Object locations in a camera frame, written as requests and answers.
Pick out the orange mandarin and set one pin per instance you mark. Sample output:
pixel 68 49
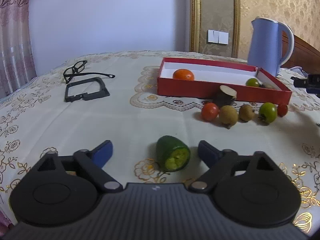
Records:
pixel 183 74

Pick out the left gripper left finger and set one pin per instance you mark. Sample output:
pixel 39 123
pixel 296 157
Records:
pixel 89 165

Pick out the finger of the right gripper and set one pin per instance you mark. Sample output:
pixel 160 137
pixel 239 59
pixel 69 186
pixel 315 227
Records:
pixel 311 83

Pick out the red cardboard tray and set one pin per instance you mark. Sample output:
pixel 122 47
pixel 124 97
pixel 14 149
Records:
pixel 210 75

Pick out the blue electric kettle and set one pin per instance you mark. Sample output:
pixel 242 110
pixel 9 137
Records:
pixel 266 45

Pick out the cut green cucumber piece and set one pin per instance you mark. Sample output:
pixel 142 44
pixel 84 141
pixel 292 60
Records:
pixel 172 154

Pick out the small red cherry tomato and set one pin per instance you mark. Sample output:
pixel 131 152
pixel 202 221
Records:
pixel 282 110

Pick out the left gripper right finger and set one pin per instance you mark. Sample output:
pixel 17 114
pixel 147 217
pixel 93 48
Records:
pixel 222 164

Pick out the brown longan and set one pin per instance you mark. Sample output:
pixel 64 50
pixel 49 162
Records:
pixel 246 113
pixel 228 116

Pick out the pink curtain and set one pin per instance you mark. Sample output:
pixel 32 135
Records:
pixel 17 64

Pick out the green tomato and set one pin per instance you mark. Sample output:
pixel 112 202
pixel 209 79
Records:
pixel 253 82
pixel 267 113

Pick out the floral tablecloth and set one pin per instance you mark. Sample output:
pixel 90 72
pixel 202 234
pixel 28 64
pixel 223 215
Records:
pixel 36 120

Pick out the black eyeglasses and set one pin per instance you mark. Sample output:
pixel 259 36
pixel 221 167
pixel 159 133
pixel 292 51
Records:
pixel 77 69

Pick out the white wall switch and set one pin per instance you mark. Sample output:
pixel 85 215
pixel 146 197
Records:
pixel 217 37

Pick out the black plastic frame left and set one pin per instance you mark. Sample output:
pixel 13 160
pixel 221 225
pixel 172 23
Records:
pixel 87 89

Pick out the gold picture frame moulding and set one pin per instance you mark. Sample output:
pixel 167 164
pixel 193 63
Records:
pixel 220 15

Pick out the eggplant piece white cut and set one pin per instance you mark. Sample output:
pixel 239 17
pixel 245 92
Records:
pixel 225 96

